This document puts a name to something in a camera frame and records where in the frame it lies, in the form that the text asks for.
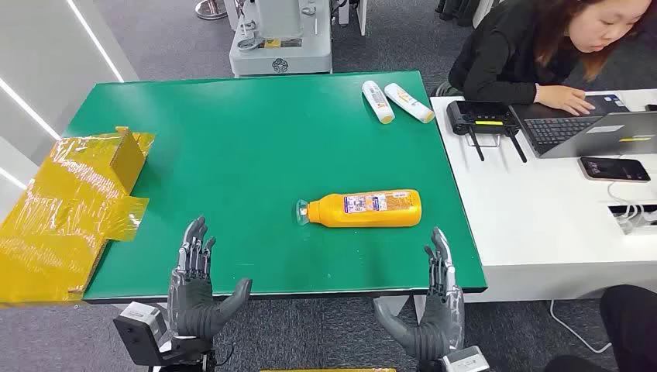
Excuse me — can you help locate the person's hand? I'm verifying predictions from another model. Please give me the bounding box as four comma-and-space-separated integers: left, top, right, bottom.
533, 83, 597, 116

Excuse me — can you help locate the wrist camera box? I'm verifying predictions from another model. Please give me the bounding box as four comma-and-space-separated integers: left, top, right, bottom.
112, 301, 214, 367
440, 346, 490, 372

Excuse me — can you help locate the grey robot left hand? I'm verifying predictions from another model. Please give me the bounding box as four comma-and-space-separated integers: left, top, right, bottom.
167, 215, 253, 343

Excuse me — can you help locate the black smartphone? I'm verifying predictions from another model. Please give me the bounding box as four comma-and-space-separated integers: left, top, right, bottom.
578, 156, 652, 184

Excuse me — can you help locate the white cable on floor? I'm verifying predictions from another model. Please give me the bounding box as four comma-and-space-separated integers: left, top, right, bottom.
549, 300, 613, 355

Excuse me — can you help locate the chrome stand base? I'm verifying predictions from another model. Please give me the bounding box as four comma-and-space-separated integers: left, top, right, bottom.
194, 0, 229, 21

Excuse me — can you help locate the white machine base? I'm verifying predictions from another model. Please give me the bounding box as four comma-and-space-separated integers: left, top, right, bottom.
224, 0, 369, 78

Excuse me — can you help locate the person in black trousers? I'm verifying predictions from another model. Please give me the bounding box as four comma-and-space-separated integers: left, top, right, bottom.
544, 284, 657, 372

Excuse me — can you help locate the seated person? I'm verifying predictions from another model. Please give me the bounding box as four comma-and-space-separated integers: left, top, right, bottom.
431, 0, 657, 116

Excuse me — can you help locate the black controller with antennas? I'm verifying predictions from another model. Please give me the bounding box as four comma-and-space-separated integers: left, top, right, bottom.
445, 100, 528, 164

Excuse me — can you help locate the large orange bottle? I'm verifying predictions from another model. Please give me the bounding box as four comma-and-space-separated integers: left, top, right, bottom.
296, 189, 423, 229

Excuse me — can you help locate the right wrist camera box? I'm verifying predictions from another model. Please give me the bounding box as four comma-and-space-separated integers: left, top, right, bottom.
440, 346, 490, 372

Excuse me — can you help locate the white table leg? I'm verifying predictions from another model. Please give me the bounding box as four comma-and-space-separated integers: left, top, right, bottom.
382, 294, 428, 323

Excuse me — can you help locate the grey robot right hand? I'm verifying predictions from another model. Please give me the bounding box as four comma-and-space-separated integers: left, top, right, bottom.
373, 227, 466, 363

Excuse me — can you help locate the yellow taped cardboard box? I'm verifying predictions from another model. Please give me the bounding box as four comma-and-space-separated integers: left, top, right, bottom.
0, 126, 156, 305

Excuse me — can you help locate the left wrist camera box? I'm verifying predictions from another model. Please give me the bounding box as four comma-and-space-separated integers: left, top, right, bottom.
112, 301, 214, 367

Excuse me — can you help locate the small white bottle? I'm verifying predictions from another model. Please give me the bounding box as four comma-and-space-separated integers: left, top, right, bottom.
361, 80, 396, 126
384, 82, 435, 124

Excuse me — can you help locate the grey laptop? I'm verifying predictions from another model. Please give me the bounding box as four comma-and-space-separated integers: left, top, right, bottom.
507, 93, 657, 159

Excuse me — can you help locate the white cable on desk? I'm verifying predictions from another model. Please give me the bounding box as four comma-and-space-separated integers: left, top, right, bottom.
607, 182, 657, 228

